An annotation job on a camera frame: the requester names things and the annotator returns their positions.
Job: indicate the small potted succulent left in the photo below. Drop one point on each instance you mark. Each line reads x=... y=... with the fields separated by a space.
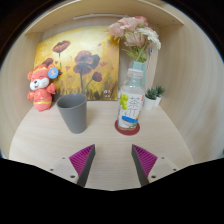
x=150 y=98

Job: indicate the small potted succulent right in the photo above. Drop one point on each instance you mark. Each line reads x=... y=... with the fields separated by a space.
x=160 y=90

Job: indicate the small potted succulent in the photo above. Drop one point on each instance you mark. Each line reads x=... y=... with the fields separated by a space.
x=160 y=90
x=150 y=98

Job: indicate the light wooden shelf unit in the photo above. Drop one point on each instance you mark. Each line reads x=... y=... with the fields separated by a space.
x=189 y=66

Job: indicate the grey plastic cup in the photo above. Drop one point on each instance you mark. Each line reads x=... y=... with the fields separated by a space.
x=73 y=109

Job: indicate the pink white flower bouquet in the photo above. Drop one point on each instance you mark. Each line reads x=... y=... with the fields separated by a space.
x=138 y=37

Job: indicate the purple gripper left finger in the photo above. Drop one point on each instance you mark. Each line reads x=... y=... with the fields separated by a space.
x=82 y=161

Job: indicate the round red coaster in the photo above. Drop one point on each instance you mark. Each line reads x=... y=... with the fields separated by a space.
x=127 y=132

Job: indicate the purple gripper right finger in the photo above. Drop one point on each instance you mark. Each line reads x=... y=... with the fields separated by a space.
x=144 y=162

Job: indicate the clear plastic drink bottle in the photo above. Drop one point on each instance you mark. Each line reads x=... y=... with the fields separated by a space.
x=131 y=100

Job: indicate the red plush bear toy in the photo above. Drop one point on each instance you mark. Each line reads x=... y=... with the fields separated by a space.
x=41 y=89

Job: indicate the yellow poppy flower painting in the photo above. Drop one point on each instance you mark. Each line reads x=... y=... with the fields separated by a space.
x=87 y=59

